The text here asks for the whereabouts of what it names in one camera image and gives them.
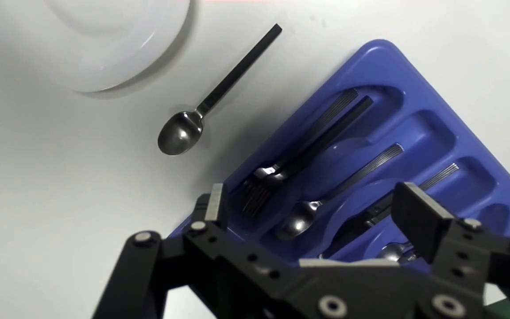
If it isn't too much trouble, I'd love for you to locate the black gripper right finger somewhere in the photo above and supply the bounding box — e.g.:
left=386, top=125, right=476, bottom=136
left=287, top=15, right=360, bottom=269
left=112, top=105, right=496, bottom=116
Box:
left=391, top=180, right=510, bottom=297

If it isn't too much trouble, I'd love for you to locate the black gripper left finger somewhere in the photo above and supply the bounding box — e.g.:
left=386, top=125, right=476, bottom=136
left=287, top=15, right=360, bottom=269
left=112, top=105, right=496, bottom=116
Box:
left=92, top=182, right=227, bottom=319

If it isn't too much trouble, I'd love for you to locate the black knife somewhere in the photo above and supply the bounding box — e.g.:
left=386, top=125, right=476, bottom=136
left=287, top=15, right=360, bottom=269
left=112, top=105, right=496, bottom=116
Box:
left=322, top=160, right=462, bottom=249

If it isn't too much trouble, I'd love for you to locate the shiny metal spoon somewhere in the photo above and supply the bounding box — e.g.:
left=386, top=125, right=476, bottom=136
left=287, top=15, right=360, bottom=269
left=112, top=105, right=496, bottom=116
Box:
left=377, top=238, right=420, bottom=265

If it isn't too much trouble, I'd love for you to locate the blue plastic cutlery tray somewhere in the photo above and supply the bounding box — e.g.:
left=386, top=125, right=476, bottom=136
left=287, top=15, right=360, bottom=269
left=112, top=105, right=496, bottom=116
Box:
left=168, top=36, right=510, bottom=284

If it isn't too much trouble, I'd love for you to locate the white square plate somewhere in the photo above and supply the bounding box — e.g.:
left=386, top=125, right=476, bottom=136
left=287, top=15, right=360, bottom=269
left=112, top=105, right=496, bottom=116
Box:
left=30, top=0, right=195, bottom=95

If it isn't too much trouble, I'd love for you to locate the fork with black handle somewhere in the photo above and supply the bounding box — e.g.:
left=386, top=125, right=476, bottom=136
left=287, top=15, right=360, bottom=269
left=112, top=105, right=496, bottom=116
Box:
left=239, top=93, right=376, bottom=215

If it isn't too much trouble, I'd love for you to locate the metal spoon with black handle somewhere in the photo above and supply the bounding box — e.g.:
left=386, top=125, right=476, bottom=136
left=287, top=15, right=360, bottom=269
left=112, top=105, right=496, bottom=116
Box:
left=156, top=22, right=283, bottom=157

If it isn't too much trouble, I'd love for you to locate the small teaspoon with black handle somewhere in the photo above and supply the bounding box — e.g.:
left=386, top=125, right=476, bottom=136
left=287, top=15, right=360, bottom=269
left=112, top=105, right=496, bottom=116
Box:
left=253, top=86, right=363, bottom=182

